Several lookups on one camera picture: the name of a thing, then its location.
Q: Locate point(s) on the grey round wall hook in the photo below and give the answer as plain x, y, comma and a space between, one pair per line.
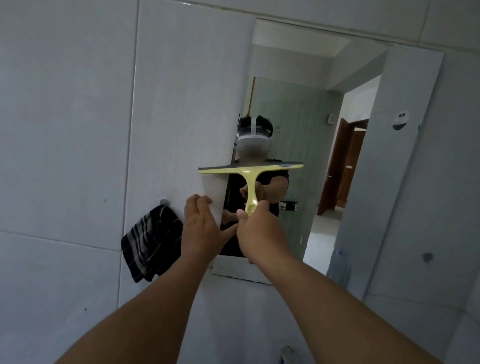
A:
427, 257
164, 202

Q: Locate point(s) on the yellow squeegee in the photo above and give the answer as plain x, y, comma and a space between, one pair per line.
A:
247, 176

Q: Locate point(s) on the person's right forearm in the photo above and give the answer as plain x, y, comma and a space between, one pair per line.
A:
337, 318

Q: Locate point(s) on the person's left forearm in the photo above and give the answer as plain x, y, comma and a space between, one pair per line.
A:
142, 318

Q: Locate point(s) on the black striped cloth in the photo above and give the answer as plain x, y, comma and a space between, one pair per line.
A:
153, 240

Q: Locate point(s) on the person's right hand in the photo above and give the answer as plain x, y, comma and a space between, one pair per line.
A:
262, 236

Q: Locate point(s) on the rectangular wall mirror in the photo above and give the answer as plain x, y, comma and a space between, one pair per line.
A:
300, 93

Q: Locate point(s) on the chrome faucet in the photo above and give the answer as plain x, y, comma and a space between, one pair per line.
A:
288, 356

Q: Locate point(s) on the person's left hand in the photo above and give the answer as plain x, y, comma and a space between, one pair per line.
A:
200, 232

